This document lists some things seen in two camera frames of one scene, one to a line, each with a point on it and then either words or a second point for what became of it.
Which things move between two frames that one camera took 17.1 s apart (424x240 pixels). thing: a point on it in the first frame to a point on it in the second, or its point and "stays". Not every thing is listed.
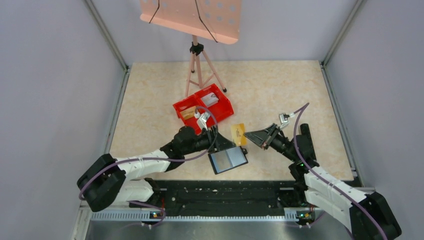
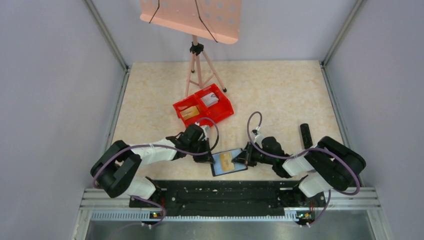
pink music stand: x=218 y=20 stays
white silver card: x=210 y=99 stays
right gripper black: x=261 y=137 to x=246 y=156
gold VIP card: x=188 y=113 stays
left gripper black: x=217 y=143 to x=204 y=158
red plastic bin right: x=220 y=109 stays
